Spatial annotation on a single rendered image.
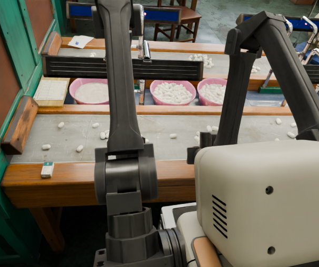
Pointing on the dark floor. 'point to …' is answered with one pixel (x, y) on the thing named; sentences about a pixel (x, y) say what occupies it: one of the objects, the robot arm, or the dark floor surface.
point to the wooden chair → (186, 12)
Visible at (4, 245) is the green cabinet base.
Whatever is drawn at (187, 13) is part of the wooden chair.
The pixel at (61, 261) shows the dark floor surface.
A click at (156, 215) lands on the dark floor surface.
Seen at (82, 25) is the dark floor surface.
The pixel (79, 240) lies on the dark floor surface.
